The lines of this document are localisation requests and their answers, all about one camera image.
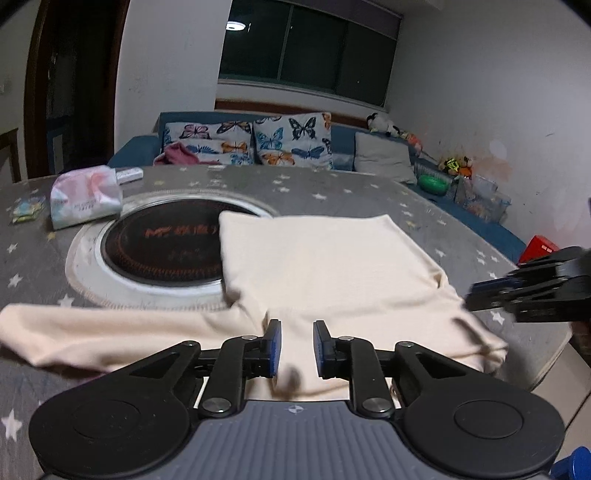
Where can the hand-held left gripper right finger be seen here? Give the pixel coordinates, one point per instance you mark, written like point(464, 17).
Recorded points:
point(318, 351)

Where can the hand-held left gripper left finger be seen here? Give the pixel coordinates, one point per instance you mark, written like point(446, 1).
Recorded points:
point(275, 347)

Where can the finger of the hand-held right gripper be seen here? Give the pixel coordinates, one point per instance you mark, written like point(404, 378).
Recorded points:
point(488, 285)
point(485, 303)

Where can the cream long-sleeved shirt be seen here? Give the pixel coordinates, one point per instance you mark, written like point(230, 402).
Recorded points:
point(323, 258)

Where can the red box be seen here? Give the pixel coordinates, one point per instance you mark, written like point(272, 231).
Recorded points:
point(535, 249)

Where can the clear plastic storage box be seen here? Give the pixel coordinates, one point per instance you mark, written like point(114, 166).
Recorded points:
point(482, 198)

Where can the green bowl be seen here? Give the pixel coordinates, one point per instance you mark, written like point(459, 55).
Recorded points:
point(433, 183)

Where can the yellow orange toys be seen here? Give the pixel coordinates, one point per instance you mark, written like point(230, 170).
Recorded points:
point(455, 166)

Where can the round black induction cooktop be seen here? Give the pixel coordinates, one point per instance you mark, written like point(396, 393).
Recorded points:
point(166, 249)

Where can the grey star-print tablecloth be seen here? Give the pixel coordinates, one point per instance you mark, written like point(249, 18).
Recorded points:
point(369, 194)

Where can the small colourful plush toys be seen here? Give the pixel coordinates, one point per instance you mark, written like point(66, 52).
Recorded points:
point(412, 141)

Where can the grey pillow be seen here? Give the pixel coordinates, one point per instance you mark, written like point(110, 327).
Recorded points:
point(383, 157)

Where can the blue plastic object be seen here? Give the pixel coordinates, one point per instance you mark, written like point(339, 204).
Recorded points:
point(575, 464)

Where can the black and white plush toy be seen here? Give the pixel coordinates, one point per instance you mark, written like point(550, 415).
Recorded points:
point(381, 123)

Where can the square butterfly-print pillow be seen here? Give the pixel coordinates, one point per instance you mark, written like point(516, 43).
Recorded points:
point(295, 141)

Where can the pink cloth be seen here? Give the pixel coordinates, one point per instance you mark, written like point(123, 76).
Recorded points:
point(178, 154)

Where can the wide butterfly-print pillow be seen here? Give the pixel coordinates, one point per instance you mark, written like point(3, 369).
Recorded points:
point(207, 138)

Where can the white remote control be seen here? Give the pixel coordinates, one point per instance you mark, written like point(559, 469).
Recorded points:
point(129, 175)

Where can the blue sofa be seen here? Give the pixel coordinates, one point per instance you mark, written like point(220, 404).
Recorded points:
point(134, 150)

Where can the pink tissue pack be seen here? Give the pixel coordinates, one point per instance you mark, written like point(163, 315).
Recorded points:
point(83, 198)

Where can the small colourful packet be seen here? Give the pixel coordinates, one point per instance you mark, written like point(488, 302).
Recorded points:
point(27, 210)

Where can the dark window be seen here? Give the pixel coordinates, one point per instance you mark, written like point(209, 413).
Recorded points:
point(314, 46)

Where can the wooden chair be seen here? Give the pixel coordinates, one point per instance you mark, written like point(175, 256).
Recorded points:
point(10, 154)

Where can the dark wooden door frame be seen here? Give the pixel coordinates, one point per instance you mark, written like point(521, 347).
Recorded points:
point(69, 92)

